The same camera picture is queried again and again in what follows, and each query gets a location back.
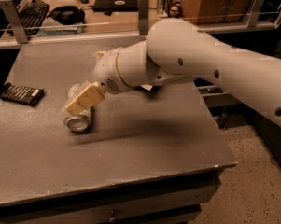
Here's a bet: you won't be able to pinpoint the left metal bracket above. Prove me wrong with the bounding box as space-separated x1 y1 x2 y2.
0 0 29 44

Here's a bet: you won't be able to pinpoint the silver green 7up can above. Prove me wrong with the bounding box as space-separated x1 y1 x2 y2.
63 108 92 133

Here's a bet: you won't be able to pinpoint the grey metal shelf rail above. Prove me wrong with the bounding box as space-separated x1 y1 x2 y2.
197 85 240 108

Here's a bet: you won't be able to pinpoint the black headphones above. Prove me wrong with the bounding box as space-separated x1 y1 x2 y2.
49 6 85 25

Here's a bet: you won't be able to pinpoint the black keyboard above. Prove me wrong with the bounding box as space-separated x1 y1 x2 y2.
19 0 50 35

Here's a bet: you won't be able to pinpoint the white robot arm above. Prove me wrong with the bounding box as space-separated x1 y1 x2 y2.
65 18 281 127

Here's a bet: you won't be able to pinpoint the black laptop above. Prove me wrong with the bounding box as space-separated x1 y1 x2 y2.
92 0 138 12

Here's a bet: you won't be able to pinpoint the sea salt chip bag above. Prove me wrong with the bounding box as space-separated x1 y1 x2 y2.
141 84 153 91

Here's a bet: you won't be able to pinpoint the wooden cabinet panel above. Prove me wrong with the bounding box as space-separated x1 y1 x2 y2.
180 0 252 24

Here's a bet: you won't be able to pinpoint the metal bracket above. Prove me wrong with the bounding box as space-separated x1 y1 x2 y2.
0 0 29 44
138 0 149 35
246 0 265 27

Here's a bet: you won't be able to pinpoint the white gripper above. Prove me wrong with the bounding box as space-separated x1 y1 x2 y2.
64 47 132 116

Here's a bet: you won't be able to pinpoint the dark snack bar wrapper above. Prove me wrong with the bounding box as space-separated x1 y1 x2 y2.
0 82 44 106

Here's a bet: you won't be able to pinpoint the right metal bracket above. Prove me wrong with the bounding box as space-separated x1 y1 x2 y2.
246 0 265 27

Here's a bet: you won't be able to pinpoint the glass jar cluster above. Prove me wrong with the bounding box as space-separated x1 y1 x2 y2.
157 0 179 18

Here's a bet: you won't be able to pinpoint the drawer pull knob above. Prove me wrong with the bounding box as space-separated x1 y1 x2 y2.
107 211 119 224

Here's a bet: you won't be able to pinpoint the middle metal bracket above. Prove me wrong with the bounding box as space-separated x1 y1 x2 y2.
138 0 149 35

